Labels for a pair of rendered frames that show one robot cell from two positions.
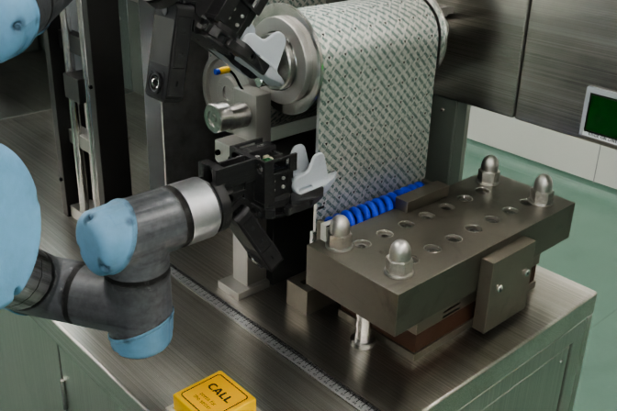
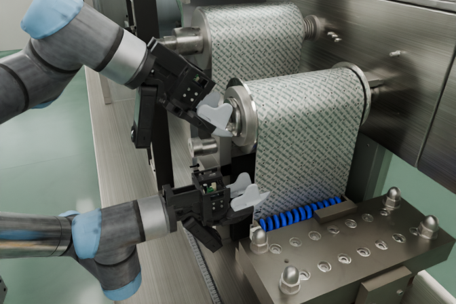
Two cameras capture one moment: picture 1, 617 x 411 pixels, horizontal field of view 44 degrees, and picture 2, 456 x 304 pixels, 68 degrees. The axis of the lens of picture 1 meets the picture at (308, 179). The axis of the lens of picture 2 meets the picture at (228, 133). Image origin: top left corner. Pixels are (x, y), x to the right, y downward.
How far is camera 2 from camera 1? 0.46 m
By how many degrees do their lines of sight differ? 20
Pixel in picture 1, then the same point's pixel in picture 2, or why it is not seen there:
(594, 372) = not seen: outside the picture
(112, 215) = (85, 224)
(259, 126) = (222, 155)
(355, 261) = (263, 267)
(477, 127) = not seen: hidden behind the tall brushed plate
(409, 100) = (335, 146)
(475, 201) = (374, 222)
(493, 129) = not seen: hidden behind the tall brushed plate
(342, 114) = (277, 157)
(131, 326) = (106, 284)
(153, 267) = (115, 257)
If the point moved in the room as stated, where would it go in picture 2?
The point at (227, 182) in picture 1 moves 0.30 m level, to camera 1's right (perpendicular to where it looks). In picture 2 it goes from (176, 203) to (356, 253)
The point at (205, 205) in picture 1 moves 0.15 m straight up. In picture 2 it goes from (155, 220) to (144, 145)
